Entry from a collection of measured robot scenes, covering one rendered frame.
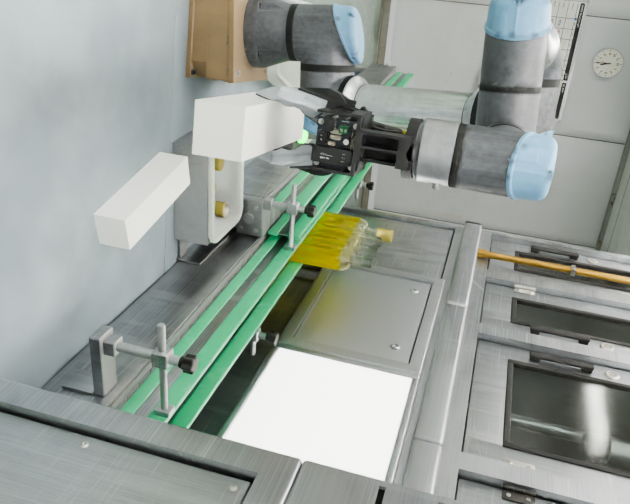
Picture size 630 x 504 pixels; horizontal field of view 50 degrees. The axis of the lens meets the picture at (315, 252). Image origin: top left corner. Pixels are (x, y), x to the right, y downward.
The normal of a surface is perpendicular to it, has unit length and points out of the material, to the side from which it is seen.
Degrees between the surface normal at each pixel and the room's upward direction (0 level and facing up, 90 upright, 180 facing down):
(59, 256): 0
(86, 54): 0
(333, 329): 90
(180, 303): 90
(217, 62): 90
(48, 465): 90
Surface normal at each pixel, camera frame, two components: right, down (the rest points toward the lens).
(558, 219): -0.29, 0.41
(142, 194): 0.02, -0.80
